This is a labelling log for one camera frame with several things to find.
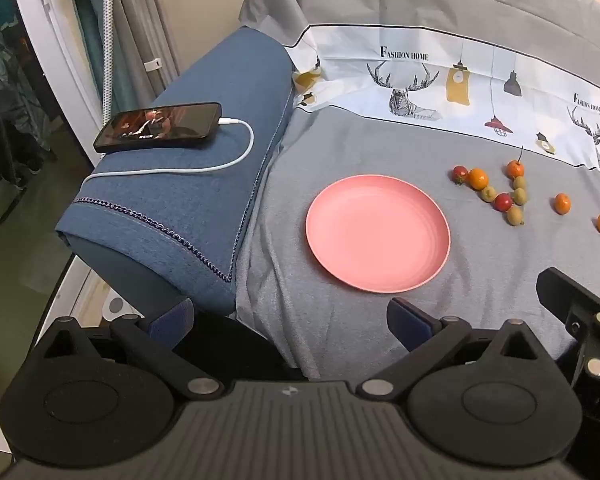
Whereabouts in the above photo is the white door frame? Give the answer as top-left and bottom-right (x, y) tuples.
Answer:
(7, 0), (106, 168)

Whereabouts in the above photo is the black smartphone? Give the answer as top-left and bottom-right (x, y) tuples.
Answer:
(93, 102), (223, 153)

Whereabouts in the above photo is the pink plate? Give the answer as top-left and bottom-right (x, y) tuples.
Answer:
(305, 174), (452, 294)

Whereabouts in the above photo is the blue fabric armrest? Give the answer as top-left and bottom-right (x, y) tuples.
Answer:
(55, 27), (301, 314)

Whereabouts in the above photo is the grey curtain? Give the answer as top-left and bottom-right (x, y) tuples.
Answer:
(107, 0), (182, 106)

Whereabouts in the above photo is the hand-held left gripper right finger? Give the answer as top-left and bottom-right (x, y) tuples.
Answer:
(356, 298), (547, 402)

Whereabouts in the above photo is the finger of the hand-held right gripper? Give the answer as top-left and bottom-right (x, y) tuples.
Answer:
(536, 267), (600, 423)

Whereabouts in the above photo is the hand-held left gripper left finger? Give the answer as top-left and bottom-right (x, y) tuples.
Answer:
(34, 297), (227, 402)

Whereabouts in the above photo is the striped pole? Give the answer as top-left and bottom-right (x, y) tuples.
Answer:
(100, 0), (117, 128)

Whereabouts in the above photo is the teal curtain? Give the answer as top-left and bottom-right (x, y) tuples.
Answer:
(62, 0), (107, 103)

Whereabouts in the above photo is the white charging cable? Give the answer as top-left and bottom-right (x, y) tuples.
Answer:
(82, 117), (255, 196)

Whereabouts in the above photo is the white object with grey dots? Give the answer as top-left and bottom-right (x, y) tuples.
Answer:
(100, 294), (147, 324)

